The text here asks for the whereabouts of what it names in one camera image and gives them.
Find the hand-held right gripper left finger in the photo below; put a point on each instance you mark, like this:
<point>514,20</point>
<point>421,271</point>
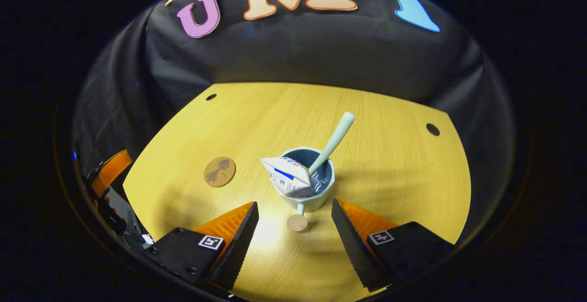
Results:
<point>240,247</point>

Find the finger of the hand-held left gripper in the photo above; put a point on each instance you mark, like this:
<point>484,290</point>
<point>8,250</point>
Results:
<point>112,169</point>

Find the pale green toothbrush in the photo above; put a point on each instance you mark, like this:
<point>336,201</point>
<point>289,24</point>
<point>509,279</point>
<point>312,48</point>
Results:
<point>337,139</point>

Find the round wooden coaster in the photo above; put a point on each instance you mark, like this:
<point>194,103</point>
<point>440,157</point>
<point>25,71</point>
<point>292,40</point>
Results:
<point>220,172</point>

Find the white toothpaste tube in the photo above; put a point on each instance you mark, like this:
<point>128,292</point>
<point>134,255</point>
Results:
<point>286,176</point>

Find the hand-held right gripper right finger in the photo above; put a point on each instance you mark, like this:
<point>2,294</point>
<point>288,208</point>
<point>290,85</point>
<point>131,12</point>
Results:
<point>353,247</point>

